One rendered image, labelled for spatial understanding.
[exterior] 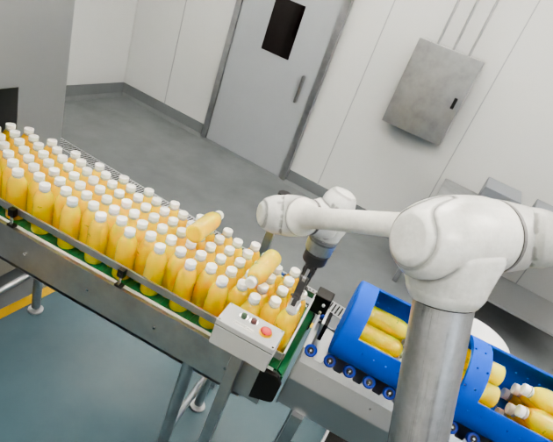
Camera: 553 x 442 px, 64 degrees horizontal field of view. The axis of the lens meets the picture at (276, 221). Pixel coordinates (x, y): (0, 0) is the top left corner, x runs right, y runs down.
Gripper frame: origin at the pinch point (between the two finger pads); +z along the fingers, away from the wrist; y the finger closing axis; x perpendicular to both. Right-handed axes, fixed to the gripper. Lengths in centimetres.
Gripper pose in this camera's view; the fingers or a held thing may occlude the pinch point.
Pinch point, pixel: (295, 301)
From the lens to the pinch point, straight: 147.0
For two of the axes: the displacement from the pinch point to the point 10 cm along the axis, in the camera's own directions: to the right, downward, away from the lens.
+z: -3.2, 8.3, 4.6
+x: -8.9, -4.3, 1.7
